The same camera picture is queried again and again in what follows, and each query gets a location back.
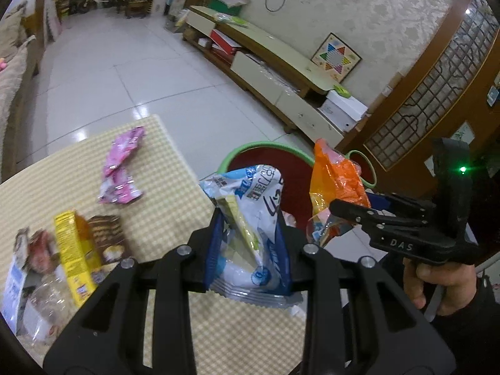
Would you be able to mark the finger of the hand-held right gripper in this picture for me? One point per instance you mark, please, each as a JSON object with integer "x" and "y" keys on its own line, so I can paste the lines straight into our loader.
{"x": 410, "y": 207}
{"x": 351, "y": 210}

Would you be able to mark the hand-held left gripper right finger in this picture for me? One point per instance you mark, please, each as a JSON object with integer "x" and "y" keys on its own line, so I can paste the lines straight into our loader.
{"x": 284, "y": 265}

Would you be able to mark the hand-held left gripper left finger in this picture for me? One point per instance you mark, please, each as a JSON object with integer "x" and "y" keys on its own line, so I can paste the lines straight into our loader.
{"x": 214, "y": 254}

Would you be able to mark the orange plastic bag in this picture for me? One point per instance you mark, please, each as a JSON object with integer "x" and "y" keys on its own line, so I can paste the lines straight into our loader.
{"x": 336, "y": 179}

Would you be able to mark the white and blue snack bag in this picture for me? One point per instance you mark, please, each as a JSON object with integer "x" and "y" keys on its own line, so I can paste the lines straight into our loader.
{"x": 250, "y": 211}

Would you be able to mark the large green-rimmed red bin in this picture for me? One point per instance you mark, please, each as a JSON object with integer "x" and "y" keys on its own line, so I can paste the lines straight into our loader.
{"x": 297, "y": 172}

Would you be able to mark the pink foil wrapper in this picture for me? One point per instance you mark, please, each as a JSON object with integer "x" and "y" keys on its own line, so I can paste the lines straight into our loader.
{"x": 121, "y": 164}

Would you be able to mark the white and blue box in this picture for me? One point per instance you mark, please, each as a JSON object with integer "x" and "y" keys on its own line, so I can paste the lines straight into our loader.
{"x": 15, "y": 289}

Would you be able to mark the person's right forearm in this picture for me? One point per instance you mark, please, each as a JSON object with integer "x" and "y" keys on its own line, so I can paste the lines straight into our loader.
{"x": 468, "y": 340}

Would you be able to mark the person's right hand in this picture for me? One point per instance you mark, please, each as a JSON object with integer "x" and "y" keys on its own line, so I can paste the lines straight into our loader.
{"x": 449, "y": 281}

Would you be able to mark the small green-rimmed red bin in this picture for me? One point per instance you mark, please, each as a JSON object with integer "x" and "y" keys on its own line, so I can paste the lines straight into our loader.
{"x": 363, "y": 162}

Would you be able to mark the checked tablecloth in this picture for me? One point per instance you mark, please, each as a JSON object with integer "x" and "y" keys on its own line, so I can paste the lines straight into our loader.
{"x": 164, "y": 187}

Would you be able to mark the white cardboard box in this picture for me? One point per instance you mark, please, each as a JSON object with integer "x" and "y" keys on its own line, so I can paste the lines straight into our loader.
{"x": 343, "y": 107}

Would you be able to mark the long printed snack carton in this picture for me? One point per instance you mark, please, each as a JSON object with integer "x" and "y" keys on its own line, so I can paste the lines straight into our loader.
{"x": 107, "y": 238}

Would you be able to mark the small green packet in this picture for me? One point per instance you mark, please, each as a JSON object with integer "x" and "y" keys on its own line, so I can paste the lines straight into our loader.
{"x": 342, "y": 90}

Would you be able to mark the wooden lattice door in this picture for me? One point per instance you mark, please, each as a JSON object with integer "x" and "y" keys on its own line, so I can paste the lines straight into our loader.
{"x": 429, "y": 86}

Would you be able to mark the yellow snack box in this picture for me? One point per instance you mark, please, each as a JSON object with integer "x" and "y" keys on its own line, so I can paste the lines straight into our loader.
{"x": 74, "y": 258}

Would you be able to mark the star checkers board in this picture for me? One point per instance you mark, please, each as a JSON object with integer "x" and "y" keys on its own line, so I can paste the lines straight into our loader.
{"x": 336, "y": 58}

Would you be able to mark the clear plastic wrapper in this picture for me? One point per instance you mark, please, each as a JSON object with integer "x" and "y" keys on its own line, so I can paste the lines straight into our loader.
{"x": 49, "y": 304}

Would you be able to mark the long television cabinet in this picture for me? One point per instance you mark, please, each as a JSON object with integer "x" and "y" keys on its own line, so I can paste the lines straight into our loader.
{"x": 273, "y": 50}

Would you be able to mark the red flat box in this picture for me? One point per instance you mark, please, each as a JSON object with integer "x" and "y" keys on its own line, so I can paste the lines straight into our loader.
{"x": 224, "y": 43}

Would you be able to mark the green flat packet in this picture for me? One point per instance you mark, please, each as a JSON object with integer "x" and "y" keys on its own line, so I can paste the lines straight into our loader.
{"x": 230, "y": 18}

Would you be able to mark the striped sofa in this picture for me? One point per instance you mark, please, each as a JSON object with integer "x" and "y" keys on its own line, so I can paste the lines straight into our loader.
{"x": 11, "y": 97}

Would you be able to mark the wooden chair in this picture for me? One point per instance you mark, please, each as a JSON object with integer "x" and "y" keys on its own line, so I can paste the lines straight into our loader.
{"x": 138, "y": 7}

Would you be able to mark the white balance bike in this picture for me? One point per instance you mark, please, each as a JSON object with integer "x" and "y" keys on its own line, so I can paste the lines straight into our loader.
{"x": 92, "y": 2}

